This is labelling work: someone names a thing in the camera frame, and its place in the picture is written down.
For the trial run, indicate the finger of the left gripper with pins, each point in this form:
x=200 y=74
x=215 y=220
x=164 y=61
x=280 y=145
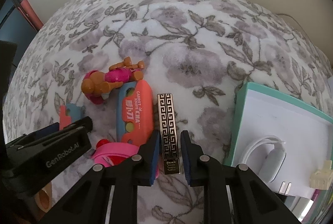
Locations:
x=38 y=134
x=85 y=122

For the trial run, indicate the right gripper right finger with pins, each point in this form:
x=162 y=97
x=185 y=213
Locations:
x=231 y=194

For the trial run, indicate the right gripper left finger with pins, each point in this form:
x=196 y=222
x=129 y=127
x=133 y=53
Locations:
x=109 y=195

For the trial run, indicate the black usb charger cube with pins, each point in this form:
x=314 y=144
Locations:
x=284 y=189

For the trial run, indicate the white plastic hair claw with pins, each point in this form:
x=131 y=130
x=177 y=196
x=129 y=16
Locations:
x=322 y=178

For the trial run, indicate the small orange blue toy piece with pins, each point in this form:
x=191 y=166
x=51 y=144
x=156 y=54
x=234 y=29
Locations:
x=68 y=114

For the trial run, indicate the pink round toy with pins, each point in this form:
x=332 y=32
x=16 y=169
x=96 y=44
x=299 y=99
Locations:
x=110 y=153

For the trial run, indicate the tape roll beige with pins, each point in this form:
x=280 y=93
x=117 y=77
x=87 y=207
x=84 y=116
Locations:
x=43 y=198

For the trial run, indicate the pale blue oval device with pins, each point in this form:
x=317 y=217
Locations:
x=272 y=165

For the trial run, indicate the pink dog figurine toy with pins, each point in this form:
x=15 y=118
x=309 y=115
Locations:
x=97 y=85

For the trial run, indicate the orange blue carrot knife toy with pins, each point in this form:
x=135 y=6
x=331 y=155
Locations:
x=134 y=114

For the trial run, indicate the teal shallow box lid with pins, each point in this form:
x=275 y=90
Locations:
x=306 y=131

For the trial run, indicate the floral grey blanket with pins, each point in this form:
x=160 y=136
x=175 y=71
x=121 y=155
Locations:
x=200 y=51

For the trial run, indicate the pink door frame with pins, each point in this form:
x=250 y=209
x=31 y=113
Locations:
x=29 y=14

